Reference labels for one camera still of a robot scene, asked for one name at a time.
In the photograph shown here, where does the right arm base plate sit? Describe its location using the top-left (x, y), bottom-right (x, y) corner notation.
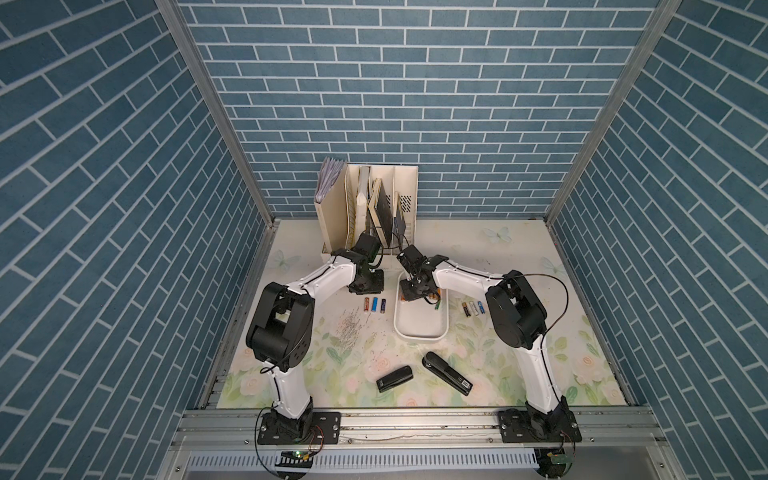
top-left (498, 408), bottom-right (583, 444)

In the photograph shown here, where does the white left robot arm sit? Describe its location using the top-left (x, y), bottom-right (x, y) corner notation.
top-left (245, 233), bottom-right (384, 423)

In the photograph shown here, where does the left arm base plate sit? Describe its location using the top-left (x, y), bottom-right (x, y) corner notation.
top-left (256, 409), bottom-right (342, 446)

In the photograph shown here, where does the large black stapler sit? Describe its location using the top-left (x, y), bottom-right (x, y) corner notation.
top-left (422, 351), bottom-right (473, 396)

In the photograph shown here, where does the aluminium front rail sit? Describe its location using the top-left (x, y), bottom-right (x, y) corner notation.
top-left (169, 406), bottom-right (667, 451)

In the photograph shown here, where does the purple paper stack folder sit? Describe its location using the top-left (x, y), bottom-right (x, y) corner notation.
top-left (314, 157), bottom-right (346, 204)

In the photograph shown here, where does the white ribbed cable duct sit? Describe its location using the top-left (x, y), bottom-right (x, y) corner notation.
top-left (186, 448), bottom-right (538, 474)

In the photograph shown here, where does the white plastic storage tray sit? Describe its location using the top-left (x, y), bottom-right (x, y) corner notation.
top-left (393, 285), bottom-right (450, 343)

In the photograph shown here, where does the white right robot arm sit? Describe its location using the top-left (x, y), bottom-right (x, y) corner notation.
top-left (397, 245), bottom-right (568, 422)

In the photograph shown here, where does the small black stapler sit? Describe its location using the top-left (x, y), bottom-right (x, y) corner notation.
top-left (376, 365), bottom-right (413, 393)

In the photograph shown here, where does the beige file organizer rack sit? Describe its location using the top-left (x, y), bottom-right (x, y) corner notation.
top-left (314, 161), bottom-right (418, 256)

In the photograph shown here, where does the dark small notebook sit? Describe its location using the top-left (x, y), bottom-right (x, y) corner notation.
top-left (393, 192), bottom-right (407, 251)

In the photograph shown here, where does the black framed tablet board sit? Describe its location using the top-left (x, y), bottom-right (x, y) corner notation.
top-left (368, 178), bottom-right (393, 248)

